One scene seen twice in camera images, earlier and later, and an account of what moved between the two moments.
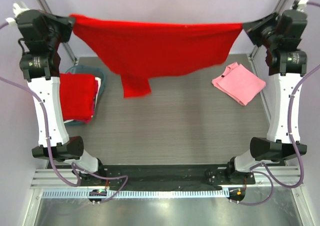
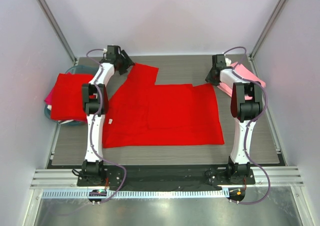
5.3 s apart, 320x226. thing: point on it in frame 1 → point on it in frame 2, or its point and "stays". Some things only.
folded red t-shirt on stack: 77,91 stays
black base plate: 168,176 stays
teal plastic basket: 98,73 stays
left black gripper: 65,23 → 128,62
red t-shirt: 139,49 → 139,113
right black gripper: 261,29 → 210,76
